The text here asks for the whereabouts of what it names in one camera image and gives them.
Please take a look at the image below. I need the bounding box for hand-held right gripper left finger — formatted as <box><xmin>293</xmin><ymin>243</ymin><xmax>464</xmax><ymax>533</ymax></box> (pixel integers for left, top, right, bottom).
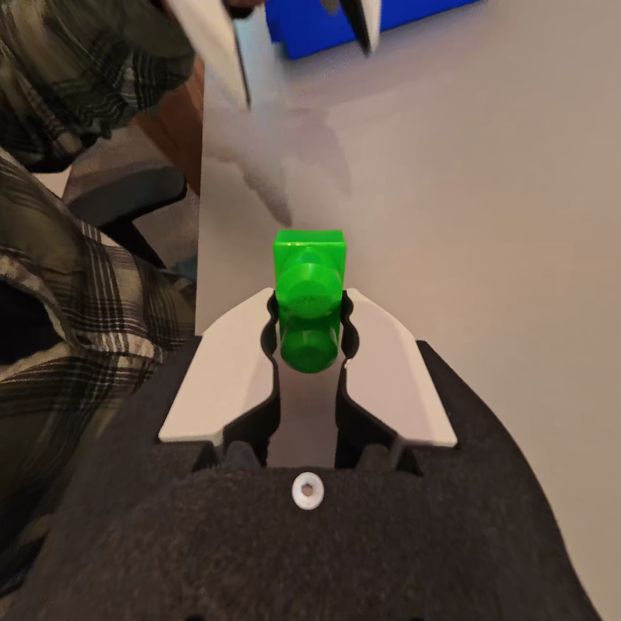
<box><xmin>158</xmin><ymin>287</ymin><xmax>283</xmax><ymax>457</ymax></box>

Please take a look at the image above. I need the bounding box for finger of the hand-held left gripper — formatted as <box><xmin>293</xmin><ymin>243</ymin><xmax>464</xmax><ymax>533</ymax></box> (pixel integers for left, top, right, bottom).
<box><xmin>166</xmin><ymin>0</ymin><xmax>253</xmax><ymax>111</ymax></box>
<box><xmin>339</xmin><ymin>0</ymin><xmax>382</xmax><ymax>59</ymax></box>

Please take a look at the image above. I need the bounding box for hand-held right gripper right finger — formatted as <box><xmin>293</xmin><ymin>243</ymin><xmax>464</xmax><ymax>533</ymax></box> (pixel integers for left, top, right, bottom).
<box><xmin>335</xmin><ymin>288</ymin><xmax>459</xmax><ymax>461</ymax></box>

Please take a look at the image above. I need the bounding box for blue plastic bin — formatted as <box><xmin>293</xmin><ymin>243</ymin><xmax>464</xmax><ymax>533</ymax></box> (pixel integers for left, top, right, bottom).
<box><xmin>264</xmin><ymin>0</ymin><xmax>488</xmax><ymax>61</ymax></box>

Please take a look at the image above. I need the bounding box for green two-stud mega block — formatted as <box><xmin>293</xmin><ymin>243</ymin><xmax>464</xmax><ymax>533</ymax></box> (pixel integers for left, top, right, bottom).
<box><xmin>273</xmin><ymin>229</ymin><xmax>347</xmax><ymax>374</ymax></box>

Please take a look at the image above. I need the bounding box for person's left forearm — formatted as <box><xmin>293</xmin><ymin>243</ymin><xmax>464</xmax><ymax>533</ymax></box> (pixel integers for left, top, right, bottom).
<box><xmin>0</xmin><ymin>0</ymin><xmax>197</xmax><ymax>173</ymax></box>

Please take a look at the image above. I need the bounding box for grey office chair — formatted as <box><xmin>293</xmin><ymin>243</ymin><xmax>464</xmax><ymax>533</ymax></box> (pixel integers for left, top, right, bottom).
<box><xmin>62</xmin><ymin>162</ymin><xmax>189</xmax><ymax>268</ymax></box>

